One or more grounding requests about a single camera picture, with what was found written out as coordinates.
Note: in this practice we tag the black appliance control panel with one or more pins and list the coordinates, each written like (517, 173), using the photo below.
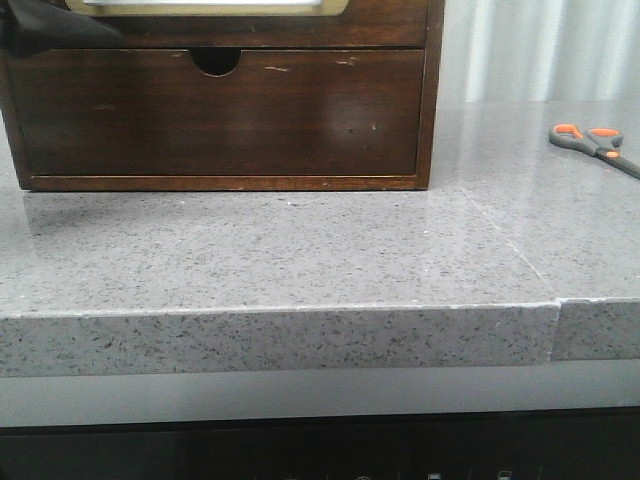
(545, 444)

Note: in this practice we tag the orange grey handled scissors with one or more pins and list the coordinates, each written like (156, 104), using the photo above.
(600, 143)

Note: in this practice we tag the dark wooden drawer cabinet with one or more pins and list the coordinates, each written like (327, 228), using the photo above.
(219, 61)

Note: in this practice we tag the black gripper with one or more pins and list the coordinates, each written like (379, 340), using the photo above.
(32, 27)

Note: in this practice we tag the white pleated curtain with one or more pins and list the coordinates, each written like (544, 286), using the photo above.
(517, 51)

